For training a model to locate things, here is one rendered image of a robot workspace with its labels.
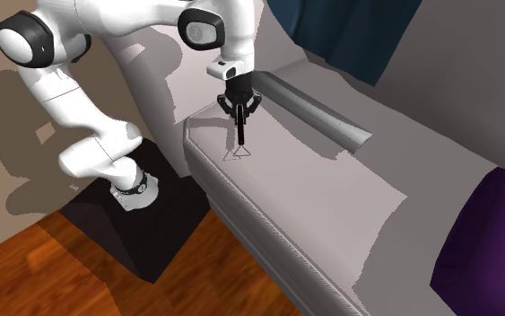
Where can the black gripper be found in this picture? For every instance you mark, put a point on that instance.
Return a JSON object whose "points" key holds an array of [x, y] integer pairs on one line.
{"points": [[239, 87]]}

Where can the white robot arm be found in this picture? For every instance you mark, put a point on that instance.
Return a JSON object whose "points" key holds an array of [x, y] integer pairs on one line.
{"points": [[81, 109]]}

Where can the grey sofa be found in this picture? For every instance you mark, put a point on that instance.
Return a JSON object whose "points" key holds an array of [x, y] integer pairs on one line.
{"points": [[322, 197]]}

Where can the dark blue cushion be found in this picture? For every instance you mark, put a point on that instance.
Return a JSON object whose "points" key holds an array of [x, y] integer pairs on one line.
{"points": [[348, 30]]}

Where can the black robot stand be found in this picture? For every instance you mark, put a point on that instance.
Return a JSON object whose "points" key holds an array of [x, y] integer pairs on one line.
{"points": [[156, 236]]}

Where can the purple cushion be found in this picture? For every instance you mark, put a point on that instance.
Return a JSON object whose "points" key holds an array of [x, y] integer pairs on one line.
{"points": [[488, 249]]}

